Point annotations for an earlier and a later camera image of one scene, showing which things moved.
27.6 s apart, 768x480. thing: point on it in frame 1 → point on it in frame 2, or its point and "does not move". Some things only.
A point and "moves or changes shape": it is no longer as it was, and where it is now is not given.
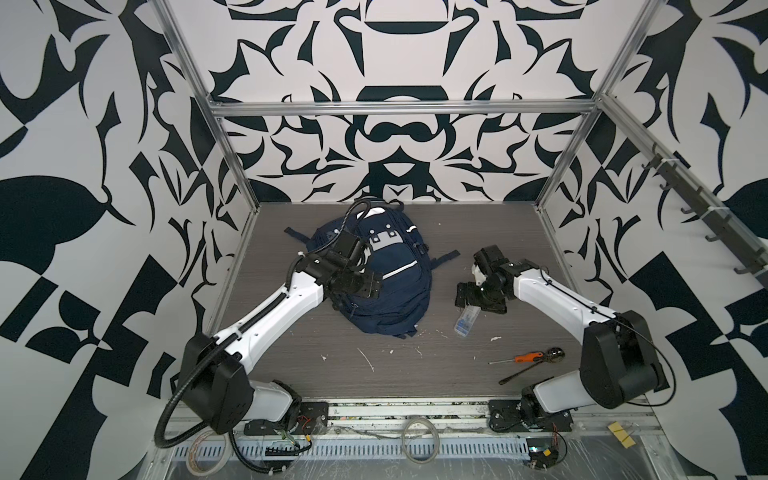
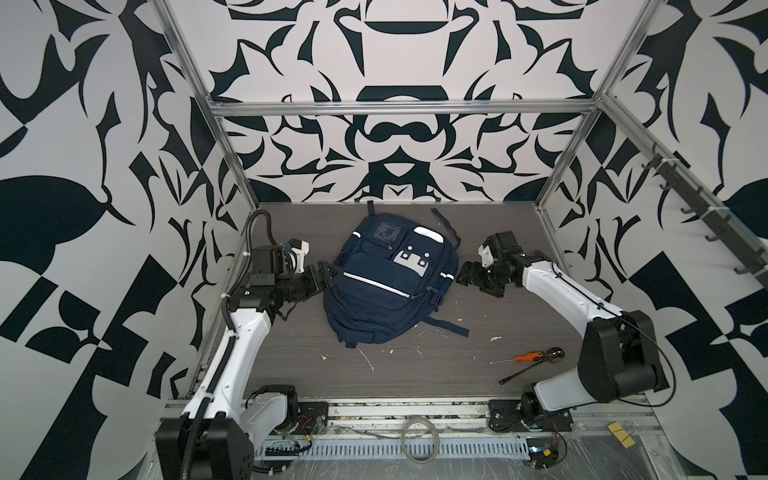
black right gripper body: x=481 y=296 → x=487 y=279
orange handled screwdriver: x=521 y=358 does not move
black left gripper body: x=361 y=283 → x=297 y=286
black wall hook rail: x=708 y=210 does not move
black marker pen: x=553 y=355 does not move
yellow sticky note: x=621 y=434 does not move
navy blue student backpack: x=396 y=249 moves or changes shape
